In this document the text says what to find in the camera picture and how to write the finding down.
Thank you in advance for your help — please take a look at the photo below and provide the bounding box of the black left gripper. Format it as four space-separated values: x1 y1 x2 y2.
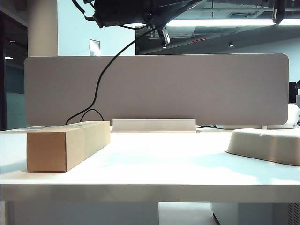
93 0 203 29

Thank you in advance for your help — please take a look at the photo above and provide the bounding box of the black charging cable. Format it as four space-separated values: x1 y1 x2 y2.
65 38 138 125

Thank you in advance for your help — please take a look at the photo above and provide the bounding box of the ceiling air vent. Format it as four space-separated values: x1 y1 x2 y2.
150 32 195 39

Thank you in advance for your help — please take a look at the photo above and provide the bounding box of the white ceiling light strip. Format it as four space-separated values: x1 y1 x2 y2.
131 19 300 27

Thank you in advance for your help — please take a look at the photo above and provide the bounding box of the grey fabric desk divider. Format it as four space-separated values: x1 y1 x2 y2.
24 53 289 127

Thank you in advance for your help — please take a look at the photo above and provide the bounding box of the cream building pillar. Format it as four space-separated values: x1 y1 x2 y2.
27 0 59 57

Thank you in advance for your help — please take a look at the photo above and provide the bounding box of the black computer monitor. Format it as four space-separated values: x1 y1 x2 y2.
288 82 297 104

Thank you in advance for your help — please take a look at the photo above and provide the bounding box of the beige pulp fibre tray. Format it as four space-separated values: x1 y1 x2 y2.
225 128 300 167

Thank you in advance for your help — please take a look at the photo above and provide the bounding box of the long brown cardboard box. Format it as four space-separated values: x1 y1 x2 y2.
27 120 111 173

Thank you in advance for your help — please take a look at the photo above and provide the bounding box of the white desk support panel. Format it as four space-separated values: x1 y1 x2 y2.
4 201 159 225

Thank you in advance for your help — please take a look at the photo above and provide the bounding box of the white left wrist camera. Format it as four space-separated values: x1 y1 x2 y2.
161 27 171 47

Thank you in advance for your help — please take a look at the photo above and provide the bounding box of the small wall poster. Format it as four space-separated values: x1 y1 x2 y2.
89 38 101 57

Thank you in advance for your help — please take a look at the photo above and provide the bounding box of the beige cable port flap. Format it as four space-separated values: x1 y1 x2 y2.
112 118 196 134

